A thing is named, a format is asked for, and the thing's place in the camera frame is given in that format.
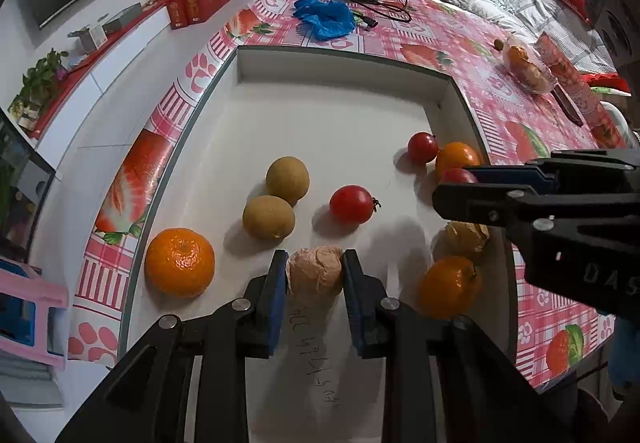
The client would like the grey cardboard box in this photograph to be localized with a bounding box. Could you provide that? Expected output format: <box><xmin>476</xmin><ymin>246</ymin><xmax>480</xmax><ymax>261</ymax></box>
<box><xmin>67</xmin><ymin>26</ymin><xmax>108</xmax><ymax>55</ymax></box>

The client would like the blue plastic bag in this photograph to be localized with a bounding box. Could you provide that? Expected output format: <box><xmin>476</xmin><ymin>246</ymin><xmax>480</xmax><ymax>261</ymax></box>
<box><xmin>292</xmin><ymin>0</ymin><xmax>357</xmax><ymax>42</ymax></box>

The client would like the orange tangerine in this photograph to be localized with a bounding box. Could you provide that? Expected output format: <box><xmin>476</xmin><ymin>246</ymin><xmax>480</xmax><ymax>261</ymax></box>
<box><xmin>435</xmin><ymin>142</ymin><xmax>482</xmax><ymax>183</ymax></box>
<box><xmin>419</xmin><ymin>255</ymin><xmax>483</xmax><ymax>320</ymax></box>
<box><xmin>145</xmin><ymin>227</ymin><xmax>217</xmax><ymax>300</ymax></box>

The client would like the white tray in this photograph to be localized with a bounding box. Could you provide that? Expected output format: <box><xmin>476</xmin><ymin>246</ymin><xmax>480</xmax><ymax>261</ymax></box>
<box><xmin>117</xmin><ymin>46</ymin><xmax>518</xmax><ymax>443</ymax></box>

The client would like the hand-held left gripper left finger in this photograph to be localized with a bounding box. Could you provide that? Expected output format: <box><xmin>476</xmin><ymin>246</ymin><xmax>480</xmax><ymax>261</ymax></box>
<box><xmin>55</xmin><ymin>249</ymin><xmax>290</xmax><ymax>443</ymax></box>

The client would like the clear glass bowl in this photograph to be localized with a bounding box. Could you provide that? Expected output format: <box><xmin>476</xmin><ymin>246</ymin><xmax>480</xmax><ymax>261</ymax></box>
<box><xmin>501</xmin><ymin>36</ymin><xmax>558</xmax><ymax>95</ymax></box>

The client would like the red cushion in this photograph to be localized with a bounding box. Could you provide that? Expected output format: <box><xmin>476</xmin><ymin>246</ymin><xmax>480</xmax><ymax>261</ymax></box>
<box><xmin>586</xmin><ymin>73</ymin><xmax>633</xmax><ymax>97</ymax></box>

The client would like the red tomato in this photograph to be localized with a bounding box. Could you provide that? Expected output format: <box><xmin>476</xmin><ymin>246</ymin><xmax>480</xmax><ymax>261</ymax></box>
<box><xmin>406</xmin><ymin>132</ymin><xmax>440</xmax><ymax>165</ymax></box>
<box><xmin>440</xmin><ymin>167</ymin><xmax>478</xmax><ymax>186</ymax></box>
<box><xmin>329</xmin><ymin>185</ymin><xmax>381</xmax><ymax>225</ymax></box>

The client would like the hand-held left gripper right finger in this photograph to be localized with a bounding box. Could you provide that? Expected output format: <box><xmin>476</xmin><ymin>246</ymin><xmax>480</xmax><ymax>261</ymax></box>
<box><xmin>341</xmin><ymin>249</ymin><xmax>583</xmax><ymax>443</ymax></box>

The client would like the green potted plant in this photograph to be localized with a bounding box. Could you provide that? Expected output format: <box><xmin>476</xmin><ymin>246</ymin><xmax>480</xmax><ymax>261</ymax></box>
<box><xmin>7</xmin><ymin>48</ymin><xmax>71</xmax><ymax>124</ymax></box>

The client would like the white duvet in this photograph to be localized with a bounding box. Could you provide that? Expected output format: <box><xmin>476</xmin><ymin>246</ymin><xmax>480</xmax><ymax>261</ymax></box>
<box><xmin>452</xmin><ymin>0</ymin><xmax>531</xmax><ymax>39</ymax></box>

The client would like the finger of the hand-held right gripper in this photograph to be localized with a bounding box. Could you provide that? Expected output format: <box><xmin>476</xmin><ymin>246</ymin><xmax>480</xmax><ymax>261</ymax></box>
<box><xmin>432</xmin><ymin>183</ymin><xmax>556</xmax><ymax>236</ymax></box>
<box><xmin>462</xmin><ymin>158</ymin><xmax>558</xmax><ymax>191</ymax></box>

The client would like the pink plastic stool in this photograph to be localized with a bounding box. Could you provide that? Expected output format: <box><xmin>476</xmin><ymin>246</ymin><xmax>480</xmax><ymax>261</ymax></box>
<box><xmin>0</xmin><ymin>268</ymin><xmax>70</xmax><ymax>371</ymax></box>

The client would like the dark red smartphone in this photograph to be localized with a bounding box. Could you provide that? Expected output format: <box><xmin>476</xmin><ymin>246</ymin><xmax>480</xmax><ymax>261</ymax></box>
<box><xmin>550</xmin><ymin>86</ymin><xmax>586</xmax><ymax>127</ymax></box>

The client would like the person's right hand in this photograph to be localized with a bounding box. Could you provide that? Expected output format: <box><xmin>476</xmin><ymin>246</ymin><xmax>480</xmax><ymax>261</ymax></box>
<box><xmin>607</xmin><ymin>318</ymin><xmax>640</xmax><ymax>386</ymax></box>

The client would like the white pillow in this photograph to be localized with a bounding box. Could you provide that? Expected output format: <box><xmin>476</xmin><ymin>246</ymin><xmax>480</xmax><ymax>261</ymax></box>
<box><xmin>600</xmin><ymin>100</ymin><xmax>636</xmax><ymax>144</ymax></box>

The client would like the white television cabinet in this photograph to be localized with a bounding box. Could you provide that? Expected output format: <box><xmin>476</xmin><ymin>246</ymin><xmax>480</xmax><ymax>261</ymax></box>
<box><xmin>10</xmin><ymin>0</ymin><xmax>251</xmax><ymax>174</ymax></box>

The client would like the black monitor screen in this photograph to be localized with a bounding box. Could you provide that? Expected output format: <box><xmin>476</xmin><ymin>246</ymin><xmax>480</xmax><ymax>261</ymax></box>
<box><xmin>0</xmin><ymin>110</ymin><xmax>57</xmax><ymax>264</ymax></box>

